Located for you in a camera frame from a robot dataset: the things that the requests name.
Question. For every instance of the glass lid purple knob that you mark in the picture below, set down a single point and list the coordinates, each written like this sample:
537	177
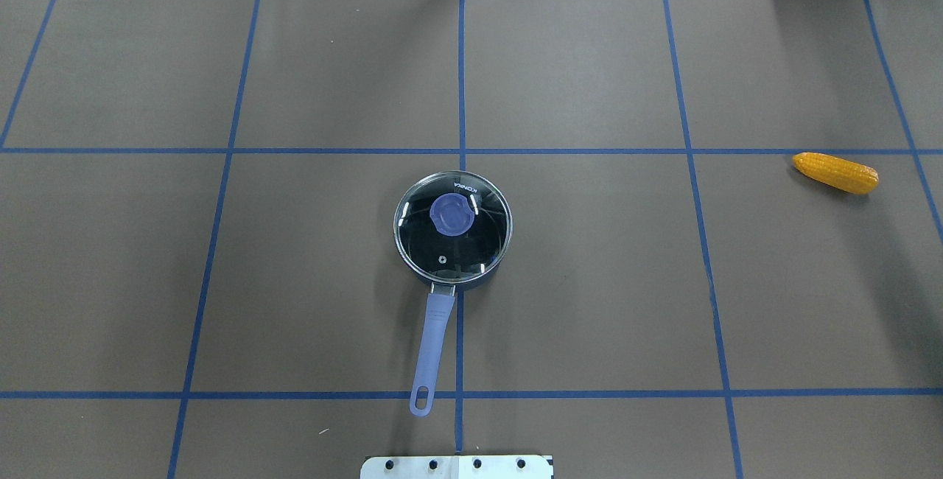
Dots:
453	228

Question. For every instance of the yellow plastic corn cob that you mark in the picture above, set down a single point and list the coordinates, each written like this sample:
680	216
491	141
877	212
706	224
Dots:
839	173

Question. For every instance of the dark blue saucepan purple handle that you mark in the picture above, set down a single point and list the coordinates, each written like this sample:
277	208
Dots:
441	301

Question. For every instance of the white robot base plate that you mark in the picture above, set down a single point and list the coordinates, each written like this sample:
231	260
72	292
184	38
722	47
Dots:
459	466

